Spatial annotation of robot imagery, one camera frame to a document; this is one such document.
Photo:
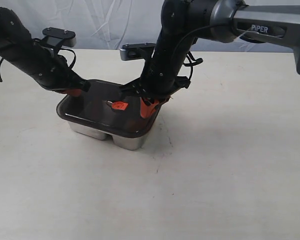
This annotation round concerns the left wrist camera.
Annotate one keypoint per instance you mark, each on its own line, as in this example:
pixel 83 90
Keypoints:
pixel 56 37

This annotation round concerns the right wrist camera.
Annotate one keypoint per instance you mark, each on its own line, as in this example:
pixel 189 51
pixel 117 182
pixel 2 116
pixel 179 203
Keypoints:
pixel 130 52

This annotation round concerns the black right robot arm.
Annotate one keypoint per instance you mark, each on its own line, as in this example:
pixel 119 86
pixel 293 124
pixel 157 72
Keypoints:
pixel 183 22

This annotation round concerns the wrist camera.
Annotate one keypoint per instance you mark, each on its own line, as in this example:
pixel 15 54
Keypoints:
pixel 56 37
pixel 130 52

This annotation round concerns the stainless steel lunch box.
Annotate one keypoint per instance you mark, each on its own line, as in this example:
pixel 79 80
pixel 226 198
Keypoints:
pixel 131 144

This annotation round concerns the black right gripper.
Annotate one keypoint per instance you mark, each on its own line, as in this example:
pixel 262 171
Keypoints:
pixel 158 77

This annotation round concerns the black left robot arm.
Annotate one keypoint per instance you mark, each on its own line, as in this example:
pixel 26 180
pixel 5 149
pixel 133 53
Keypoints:
pixel 12 30

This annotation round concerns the dark transparent lunch box lid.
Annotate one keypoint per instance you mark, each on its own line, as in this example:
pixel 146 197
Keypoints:
pixel 104 108

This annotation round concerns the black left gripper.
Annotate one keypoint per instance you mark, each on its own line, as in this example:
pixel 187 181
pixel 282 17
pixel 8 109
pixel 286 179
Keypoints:
pixel 50 71

